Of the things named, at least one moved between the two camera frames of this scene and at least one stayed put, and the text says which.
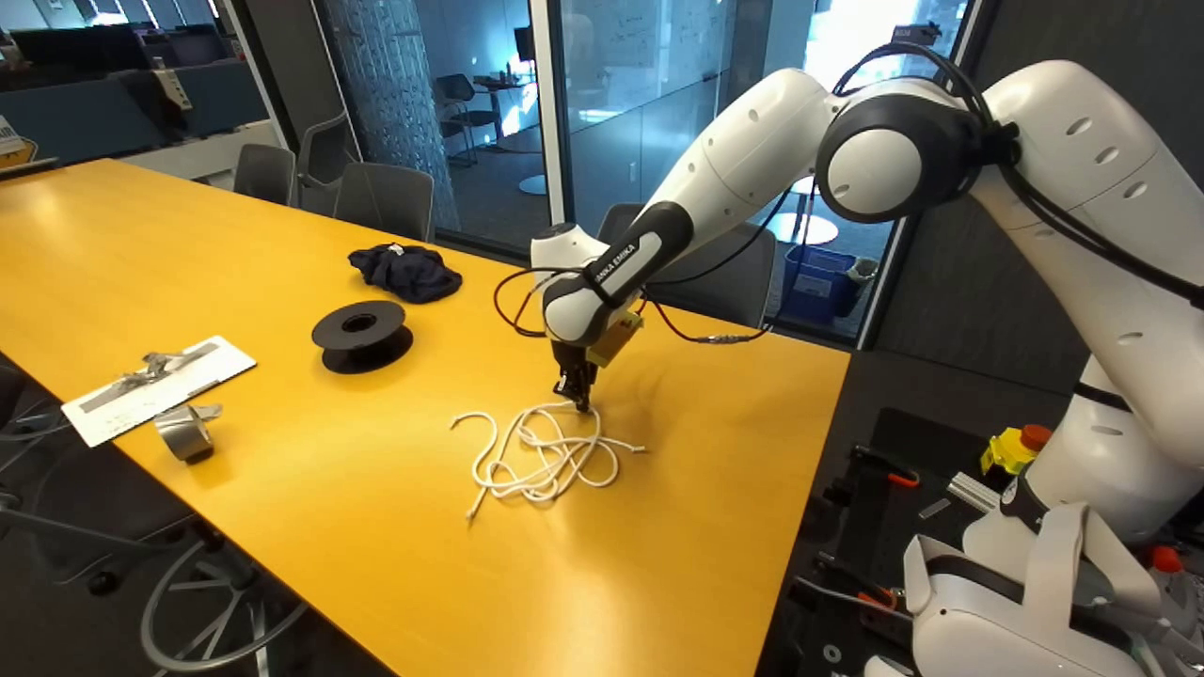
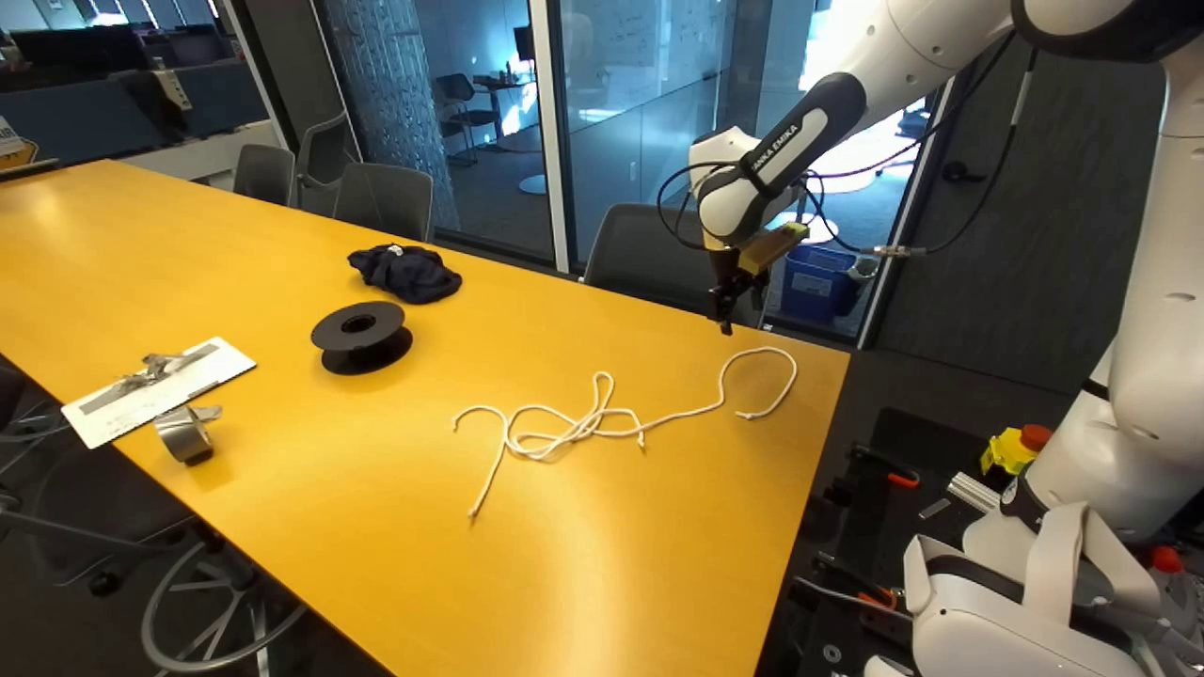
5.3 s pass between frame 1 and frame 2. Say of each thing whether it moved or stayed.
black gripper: moved
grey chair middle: stayed
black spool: stayed
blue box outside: stayed
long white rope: moved
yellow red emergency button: stayed
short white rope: moved
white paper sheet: stayed
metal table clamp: stayed
